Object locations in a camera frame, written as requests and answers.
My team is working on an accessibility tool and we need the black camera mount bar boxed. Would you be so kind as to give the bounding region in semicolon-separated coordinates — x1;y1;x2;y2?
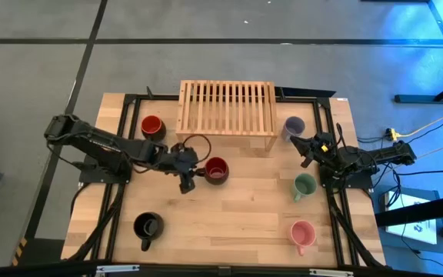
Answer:
0;260;443;277

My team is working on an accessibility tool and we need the white printed sheet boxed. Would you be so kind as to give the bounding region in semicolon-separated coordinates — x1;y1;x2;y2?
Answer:
383;189;438;245

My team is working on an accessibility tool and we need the green mug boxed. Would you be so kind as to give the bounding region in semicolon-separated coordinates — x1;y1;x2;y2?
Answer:
291;172;318;203

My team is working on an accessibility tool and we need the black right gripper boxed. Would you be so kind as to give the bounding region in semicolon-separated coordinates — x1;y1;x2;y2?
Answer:
290;132;338;169

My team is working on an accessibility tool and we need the dark mug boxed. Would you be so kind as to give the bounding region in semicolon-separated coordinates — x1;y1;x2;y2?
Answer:
140;115;168;142
204;156;230;186

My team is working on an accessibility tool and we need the lavender grey mug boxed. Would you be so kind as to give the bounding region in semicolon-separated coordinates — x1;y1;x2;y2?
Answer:
281;115;307;142

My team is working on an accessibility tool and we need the black mug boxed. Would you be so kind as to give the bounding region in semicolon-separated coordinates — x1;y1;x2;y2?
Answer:
132;211;165;252

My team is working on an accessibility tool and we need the pink mug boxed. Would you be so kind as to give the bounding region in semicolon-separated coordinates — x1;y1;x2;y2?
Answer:
288;219;318;257

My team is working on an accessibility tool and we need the black floor cable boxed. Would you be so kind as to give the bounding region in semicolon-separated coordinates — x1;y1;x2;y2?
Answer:
394;167;443;177

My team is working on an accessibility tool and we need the slatted wooden rack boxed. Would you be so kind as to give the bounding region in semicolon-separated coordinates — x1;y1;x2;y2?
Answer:
175;79;279;152

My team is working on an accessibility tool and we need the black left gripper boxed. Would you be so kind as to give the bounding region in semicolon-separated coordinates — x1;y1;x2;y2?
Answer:
158;142;207;195

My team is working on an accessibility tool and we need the pale yellow cable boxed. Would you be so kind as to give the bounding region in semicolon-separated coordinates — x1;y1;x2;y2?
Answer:
398;113;443;139

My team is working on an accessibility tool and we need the yellow black hazard tape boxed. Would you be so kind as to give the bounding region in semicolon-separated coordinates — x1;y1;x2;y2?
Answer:
11;236;28;267

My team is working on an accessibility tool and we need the black cable loop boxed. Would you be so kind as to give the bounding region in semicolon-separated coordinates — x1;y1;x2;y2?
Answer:
182;133;212;165

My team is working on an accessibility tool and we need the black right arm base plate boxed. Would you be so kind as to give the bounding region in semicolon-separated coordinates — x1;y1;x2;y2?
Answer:
318;159;375;191

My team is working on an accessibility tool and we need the black aluminium table frame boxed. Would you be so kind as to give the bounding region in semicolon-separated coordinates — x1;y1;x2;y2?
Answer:
66;86;387;270

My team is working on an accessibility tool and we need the black crossbar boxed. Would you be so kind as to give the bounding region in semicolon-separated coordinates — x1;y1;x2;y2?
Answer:
375;191;443;229

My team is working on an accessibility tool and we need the silver metal bracket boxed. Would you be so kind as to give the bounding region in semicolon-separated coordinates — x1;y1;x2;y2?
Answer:
95;263;141;275
308;268;355;277

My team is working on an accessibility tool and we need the black flat panel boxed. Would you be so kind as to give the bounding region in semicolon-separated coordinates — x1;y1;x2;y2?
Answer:
274;86;337;99

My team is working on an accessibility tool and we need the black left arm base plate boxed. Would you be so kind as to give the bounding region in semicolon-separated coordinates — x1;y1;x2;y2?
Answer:
78;152;133;185

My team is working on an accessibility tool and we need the black cable bundle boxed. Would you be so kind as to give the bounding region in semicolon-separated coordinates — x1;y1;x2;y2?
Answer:
327;189;387;269
66;183;127;262

